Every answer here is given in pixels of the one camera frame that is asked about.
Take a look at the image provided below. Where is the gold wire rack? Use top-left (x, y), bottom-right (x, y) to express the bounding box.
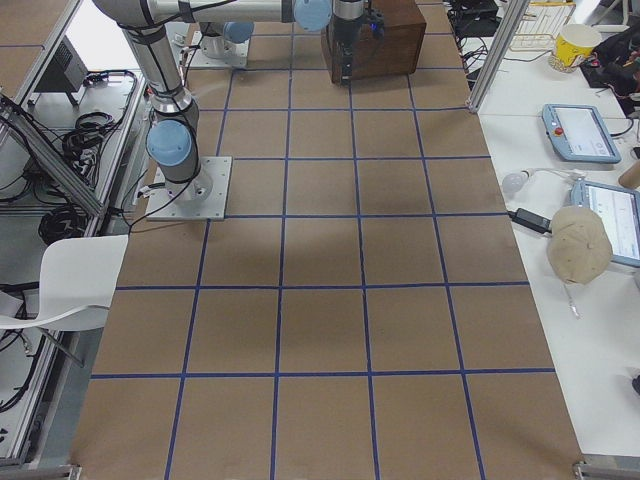
top-left (510, 1), bottom-right (576, 52)

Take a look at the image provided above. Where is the white light bulb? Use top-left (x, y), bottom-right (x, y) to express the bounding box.
top-left (501, 169), bottom-right (535, 197)

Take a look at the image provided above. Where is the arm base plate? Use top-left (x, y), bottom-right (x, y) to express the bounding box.
top-left (169, 30), bottom-right (250, 70)
top-left (145, 156), bottom-right (232, 221)

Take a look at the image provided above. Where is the yellow paper cup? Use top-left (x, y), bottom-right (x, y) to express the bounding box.
top-left (548, 24), bottom-right (602, 73)

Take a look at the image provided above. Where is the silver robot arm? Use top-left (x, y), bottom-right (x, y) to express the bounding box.
top-left (95, 1), bottom-right (370, 202)
top-left (199, 21), bottom-right (254, 58)

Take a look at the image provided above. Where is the dark wooden drawer cabinet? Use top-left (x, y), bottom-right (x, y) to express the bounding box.
top-left (321, 0), bottom-right (427, 85)

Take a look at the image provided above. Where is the aluminium frame post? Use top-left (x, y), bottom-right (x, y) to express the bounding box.
top-left (467, 0), bottom-right (530, 113)

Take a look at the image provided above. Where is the teach pendant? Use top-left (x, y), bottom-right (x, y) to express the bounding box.
top-left (569, 180), bottom-right (639, 268)
top-left (541, 104), bottom-right (621, 164)

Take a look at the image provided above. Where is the black power adapter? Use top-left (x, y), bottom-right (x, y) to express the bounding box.
top-left (508, 208), bottom-right (552, 234)

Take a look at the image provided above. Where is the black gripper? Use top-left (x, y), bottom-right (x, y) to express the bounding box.
top-left (332, 15), bottom-right (361, 86)

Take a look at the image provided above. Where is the beige cap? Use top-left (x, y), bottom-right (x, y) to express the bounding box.
top-left (547, 206), bottom-right (613, 284)

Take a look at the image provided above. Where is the far teach pendant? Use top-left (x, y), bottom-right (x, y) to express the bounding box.
top-left (541, 104), bottom-right (621, 164)

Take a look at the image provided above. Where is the near teach pendant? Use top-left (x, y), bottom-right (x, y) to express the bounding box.
top-left (569, 180), bottom-right (639, 268)

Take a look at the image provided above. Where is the white chair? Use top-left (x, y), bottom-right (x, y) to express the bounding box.
top-left (1, 235), bottom-right (129, 332)

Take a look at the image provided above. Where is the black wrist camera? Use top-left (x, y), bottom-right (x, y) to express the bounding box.
top-left (367, 9), bottom-right (385, 40)

